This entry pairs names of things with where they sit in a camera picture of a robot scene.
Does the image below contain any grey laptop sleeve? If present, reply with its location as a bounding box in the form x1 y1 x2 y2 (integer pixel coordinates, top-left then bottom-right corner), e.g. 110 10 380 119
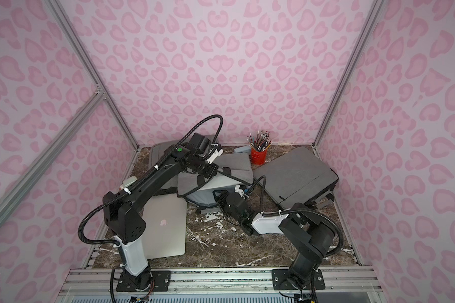
177 153 254 205

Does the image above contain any grey zippered laptop bag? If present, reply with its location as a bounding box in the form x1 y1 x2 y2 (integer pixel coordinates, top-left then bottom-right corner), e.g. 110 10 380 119
148 139 183 194

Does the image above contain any dark grey laptop case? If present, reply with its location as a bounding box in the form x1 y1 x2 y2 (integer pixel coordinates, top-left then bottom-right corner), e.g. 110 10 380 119
254 147 339 210

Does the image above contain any dark green laptop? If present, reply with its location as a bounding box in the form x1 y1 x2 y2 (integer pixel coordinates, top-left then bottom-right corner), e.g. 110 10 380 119
142 194 187 260

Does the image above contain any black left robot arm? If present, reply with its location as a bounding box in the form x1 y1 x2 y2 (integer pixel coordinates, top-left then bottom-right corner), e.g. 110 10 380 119
103 133 222 289

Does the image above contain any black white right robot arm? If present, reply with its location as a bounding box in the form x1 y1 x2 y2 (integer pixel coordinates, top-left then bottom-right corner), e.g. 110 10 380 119
214 190 344 290

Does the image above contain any light blue eraser box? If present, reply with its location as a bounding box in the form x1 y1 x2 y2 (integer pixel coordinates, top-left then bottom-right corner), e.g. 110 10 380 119
233 145 252 155

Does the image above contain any red pencil cup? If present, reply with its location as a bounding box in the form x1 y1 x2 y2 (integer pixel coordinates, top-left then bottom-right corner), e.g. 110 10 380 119
250 148 267 165

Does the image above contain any bundle of coloured pencils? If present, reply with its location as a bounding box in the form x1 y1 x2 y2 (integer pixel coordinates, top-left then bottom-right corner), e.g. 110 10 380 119
246 131 272 152

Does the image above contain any pale green tape dispenser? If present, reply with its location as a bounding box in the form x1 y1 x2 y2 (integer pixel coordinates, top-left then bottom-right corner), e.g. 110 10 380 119
120 176 137 190

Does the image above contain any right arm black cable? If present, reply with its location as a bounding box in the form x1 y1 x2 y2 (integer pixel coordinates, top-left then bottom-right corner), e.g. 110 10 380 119
246 175 345 303

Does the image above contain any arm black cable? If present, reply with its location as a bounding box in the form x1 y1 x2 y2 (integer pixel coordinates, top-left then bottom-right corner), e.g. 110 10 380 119
246 175 345 303
77 114 224 303

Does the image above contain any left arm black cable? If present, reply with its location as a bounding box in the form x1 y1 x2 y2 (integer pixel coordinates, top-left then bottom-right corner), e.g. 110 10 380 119
77 114 224 303

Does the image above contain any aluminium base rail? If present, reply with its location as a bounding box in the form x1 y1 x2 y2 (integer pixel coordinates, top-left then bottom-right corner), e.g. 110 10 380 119
56 266 386 302

